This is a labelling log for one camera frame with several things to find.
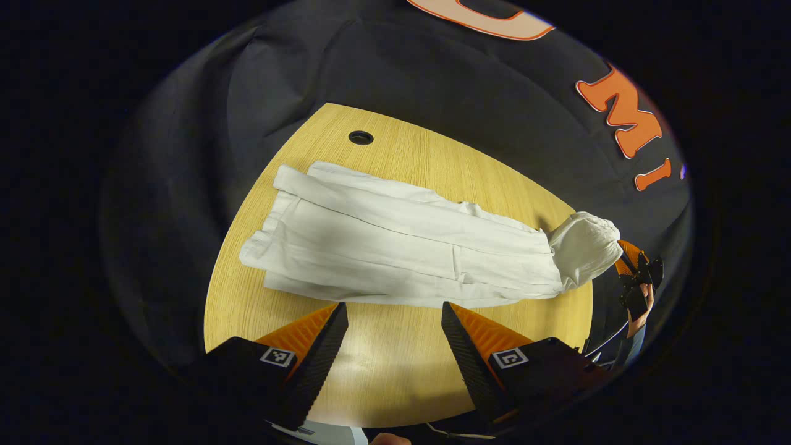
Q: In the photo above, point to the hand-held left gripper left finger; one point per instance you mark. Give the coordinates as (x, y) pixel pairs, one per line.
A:
(321, 364)

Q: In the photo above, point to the white jeans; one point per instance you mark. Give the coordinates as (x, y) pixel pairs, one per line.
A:
(401, 247)

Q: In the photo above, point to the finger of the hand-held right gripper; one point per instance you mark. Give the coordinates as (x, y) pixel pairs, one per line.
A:
(630, 254)

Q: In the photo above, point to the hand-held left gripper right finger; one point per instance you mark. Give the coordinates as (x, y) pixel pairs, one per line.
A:
(469, 364)

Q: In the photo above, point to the black backdrop cloth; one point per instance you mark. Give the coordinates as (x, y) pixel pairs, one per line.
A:
(432, 80)

